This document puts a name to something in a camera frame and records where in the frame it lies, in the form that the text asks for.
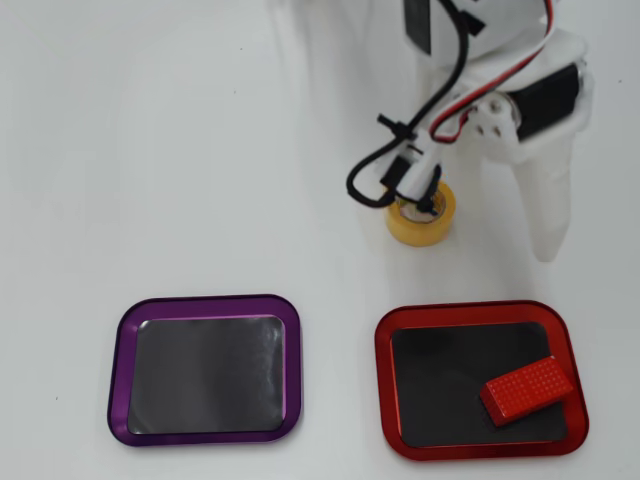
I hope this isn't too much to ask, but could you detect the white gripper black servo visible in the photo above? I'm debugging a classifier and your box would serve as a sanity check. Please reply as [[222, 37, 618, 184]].
[[438, 28, 596, 264]]

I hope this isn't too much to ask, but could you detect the red studded rectangular block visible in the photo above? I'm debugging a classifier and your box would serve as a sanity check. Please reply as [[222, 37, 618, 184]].
[[479, 355, 575, 428]]

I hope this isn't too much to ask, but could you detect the yellow masking tape roll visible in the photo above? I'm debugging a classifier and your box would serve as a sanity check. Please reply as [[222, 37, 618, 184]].
[[384, 179, 457, 248]]

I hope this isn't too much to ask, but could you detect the red metal tray black mat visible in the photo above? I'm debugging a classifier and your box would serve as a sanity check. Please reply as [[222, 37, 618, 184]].
[[374, 299, 590, 462]]

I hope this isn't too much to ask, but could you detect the purple metal tray black mat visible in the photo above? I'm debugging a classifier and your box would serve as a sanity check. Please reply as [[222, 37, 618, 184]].
[[106, 293, 305, 448]]

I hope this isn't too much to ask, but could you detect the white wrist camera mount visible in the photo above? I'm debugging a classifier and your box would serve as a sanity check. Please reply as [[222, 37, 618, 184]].
[[378, 125, 444, 215]]

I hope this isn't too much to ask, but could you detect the black camera cable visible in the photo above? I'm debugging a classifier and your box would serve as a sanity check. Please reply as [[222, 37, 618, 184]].
[[345, 0, 486, 209]]

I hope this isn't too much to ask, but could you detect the white red black servo wire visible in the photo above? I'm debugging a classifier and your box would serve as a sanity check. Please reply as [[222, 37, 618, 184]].
[[428, 0, 559, 146]]

